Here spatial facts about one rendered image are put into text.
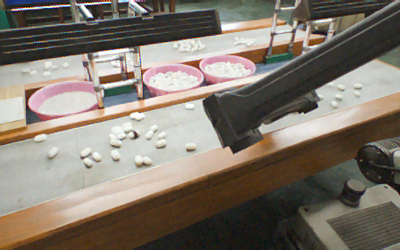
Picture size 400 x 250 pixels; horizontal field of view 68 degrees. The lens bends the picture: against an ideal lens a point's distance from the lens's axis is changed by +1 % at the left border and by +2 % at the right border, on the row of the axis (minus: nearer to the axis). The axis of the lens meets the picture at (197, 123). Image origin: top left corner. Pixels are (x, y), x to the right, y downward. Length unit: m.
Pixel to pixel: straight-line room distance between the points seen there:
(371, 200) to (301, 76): 0.98
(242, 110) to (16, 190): 0.68
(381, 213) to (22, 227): 1.13
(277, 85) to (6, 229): 0.65
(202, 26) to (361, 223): 0.86
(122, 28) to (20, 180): 0.50
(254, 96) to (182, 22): 0.55
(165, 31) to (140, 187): 0.44
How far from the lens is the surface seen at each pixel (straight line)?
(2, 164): 1.03
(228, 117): 0.41
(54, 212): 0.79
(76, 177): 0.89
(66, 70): 1.53
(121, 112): 1.09
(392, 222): 1.29
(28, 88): 1.37
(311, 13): 1.20
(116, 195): 0.78
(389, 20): 0.41
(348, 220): 1.21
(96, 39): 0.84
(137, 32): 0.86
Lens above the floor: 1.33
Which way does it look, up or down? 35 degrees down
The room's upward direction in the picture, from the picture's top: 1 degrees clockwise
